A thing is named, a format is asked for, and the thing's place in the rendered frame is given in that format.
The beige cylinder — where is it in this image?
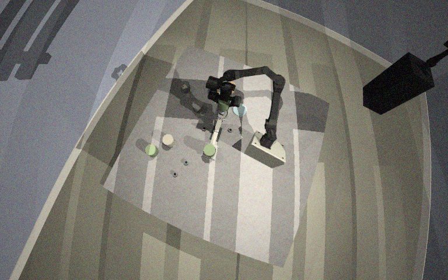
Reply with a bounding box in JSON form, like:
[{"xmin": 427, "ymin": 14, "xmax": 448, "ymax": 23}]
[{"xmin": 162, "ymin": 134, "xmax": 175, "ymax": 148}]

